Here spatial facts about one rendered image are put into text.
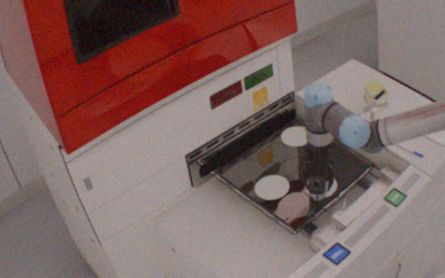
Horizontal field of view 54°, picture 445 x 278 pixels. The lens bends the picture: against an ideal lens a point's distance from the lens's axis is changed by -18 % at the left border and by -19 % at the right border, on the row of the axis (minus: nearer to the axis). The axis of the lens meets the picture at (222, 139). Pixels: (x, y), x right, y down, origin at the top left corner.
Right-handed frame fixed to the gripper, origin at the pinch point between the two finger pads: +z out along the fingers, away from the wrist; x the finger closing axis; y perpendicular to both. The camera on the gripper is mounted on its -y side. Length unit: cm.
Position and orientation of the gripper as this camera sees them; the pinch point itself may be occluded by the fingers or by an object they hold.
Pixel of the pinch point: (318, 199)
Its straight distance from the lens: 145.6
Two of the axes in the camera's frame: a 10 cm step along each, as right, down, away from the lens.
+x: -9.5, -0.8, 2.9
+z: 1.2, 7.8, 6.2
